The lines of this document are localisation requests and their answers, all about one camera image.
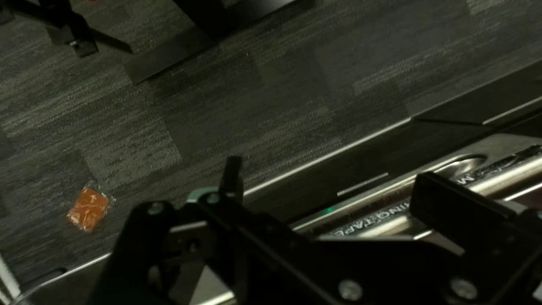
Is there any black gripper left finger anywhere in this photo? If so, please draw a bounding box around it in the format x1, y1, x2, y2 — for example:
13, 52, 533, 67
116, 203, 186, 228
87, 200, 236, 305

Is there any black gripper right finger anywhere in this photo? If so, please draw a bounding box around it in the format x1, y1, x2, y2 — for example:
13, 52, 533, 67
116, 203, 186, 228
409, 172, 542, 305

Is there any grey metal drawer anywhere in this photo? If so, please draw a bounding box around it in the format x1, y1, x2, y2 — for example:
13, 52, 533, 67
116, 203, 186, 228
15, 57, 542, 305

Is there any orange packet on floor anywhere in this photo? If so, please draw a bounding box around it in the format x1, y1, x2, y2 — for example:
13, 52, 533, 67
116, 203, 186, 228
65, 186, 113, 232

